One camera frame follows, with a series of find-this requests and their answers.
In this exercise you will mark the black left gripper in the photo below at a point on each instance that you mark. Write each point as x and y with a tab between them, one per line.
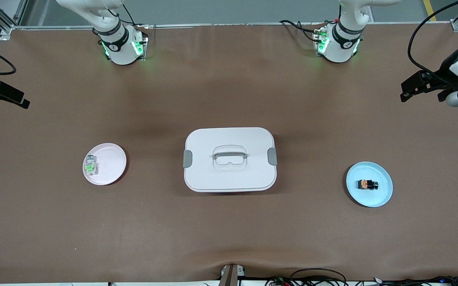
445	74

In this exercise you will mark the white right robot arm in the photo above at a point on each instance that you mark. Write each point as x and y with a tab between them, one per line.
119	49

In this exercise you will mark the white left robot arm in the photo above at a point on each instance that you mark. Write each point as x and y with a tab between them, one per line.
340	47

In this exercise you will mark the light blue round plate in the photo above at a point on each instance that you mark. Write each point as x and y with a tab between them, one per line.
372	196

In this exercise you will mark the pink round plate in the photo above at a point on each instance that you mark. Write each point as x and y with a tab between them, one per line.
111	167

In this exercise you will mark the white box lid grey clips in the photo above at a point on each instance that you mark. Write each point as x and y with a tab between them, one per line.
229	176

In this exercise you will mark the brown table mat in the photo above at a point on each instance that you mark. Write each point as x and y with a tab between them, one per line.
229	230

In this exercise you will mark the green and white switch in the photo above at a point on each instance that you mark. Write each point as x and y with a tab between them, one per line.
90	167

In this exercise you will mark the grey metal bracket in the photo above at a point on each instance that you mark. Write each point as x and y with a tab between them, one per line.
229	276

